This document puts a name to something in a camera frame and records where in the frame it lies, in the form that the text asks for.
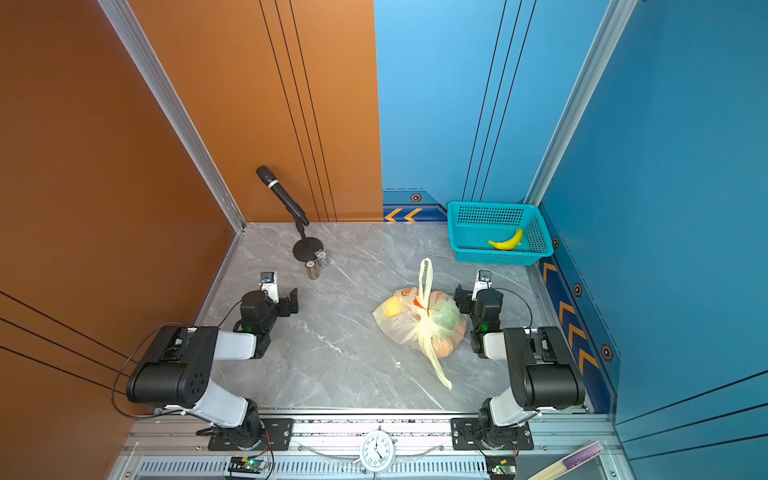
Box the white analog clock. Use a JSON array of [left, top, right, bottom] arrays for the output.
[[359, 430, 396, 473]]

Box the clear small jar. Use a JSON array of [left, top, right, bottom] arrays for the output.
[[316, 250, 329, 268]]

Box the aluminium front rail frame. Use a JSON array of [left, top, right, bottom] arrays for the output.
[[109, 409, 634, 479]]

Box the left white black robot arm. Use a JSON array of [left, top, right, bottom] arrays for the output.
[[126, 288, 299, 451]]

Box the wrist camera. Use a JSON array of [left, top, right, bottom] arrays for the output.
[[472, 270, 492, 301], [260, 271, 279, 303]]

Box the green circuit board left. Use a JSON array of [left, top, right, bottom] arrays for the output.
[[227, 456, 272, 478]]

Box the yellow banana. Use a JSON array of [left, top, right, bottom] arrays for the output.
[[488, 229, 524, 251]]

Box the teal plastic basket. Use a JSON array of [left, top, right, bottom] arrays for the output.
[[447, 201, 554, 266]]

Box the black microphone on stand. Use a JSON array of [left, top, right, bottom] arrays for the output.
[[256, 166, 324, 262]]

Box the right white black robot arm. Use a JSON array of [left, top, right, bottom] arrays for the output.
[[453, 287, 586, 450]]

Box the circuit board right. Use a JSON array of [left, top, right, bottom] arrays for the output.
[[485, 457, 517, 480]]

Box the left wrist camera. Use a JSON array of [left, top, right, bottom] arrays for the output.
[[260, 271, 279, 303]]

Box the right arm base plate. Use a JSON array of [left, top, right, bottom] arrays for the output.
[[450, 418, 534, 451]]

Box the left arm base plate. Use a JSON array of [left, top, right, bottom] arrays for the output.
[[207, 417, 294, 453]]

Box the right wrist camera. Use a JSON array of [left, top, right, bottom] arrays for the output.
[[472, 270, 492, 301]]

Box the yellowish printed plastic bag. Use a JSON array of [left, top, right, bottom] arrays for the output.
[[372, 258, 467, 390]]

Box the purple beige booklet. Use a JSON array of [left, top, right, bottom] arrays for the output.
[[530, 441, 604, 480]]

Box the brown small jar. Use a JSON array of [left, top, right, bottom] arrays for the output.
[[305, 260, 320, 280]]

